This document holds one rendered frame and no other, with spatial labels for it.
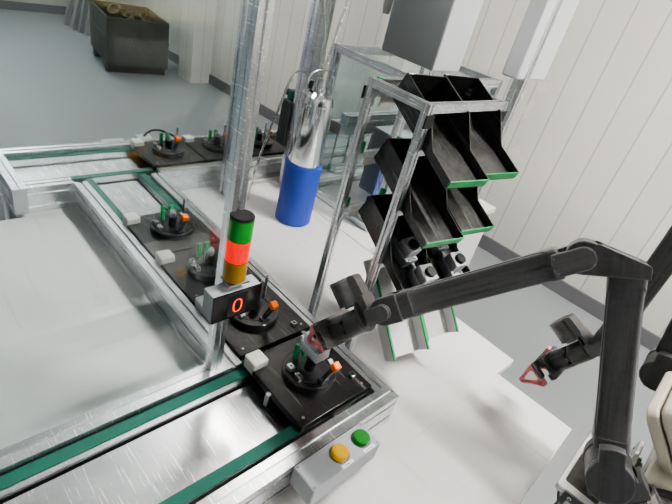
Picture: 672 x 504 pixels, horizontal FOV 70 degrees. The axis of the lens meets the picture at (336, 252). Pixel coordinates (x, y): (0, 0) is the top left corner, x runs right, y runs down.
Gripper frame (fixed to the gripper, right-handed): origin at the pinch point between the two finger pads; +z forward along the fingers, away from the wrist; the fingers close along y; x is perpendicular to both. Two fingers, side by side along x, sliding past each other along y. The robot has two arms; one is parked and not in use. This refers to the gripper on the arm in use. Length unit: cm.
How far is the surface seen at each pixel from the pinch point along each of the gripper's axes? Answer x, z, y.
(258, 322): -9.5, 20.9, 1.7
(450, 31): -87, -9, -110
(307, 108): -77, 26, -55
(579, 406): 105, 64, -196
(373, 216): -22.8, -10.7, -24.3
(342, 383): 13.8, 5.8, -5.6
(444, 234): -10.6, -24.2, -30.9
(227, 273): -20.1, -8.6, 20.5
